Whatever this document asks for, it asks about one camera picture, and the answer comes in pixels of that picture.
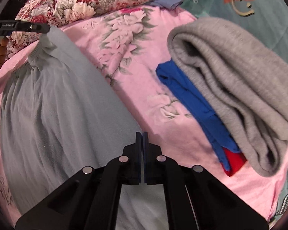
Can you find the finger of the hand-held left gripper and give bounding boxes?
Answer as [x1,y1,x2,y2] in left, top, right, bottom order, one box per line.
[0,21,51,34]

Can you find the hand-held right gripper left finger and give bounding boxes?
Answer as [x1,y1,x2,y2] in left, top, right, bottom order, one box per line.
[15,132,143,230]

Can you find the grey-blue pants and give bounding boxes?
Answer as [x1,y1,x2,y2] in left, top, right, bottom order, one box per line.
[0,26,164,230]

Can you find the red floral quilt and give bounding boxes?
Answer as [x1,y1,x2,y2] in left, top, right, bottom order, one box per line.
[4,0,165,61]

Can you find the folded grey sweatshirt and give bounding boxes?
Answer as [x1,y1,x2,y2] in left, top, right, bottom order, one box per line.
[167,17,288,177]

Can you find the red garment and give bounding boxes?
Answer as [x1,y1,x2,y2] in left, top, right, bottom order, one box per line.
[221,147,248,177]

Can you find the pink floral bed sheet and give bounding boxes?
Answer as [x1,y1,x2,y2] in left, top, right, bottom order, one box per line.
[0,6,288,230]

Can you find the blue garment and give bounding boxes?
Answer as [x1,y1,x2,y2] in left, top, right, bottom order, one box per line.
[156,61,242,172]

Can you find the teal printed blanket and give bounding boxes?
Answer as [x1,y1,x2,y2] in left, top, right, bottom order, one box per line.
[180,0,288,223]

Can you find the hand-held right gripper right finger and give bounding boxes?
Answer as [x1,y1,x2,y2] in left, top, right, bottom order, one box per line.
[143,132,270,230]

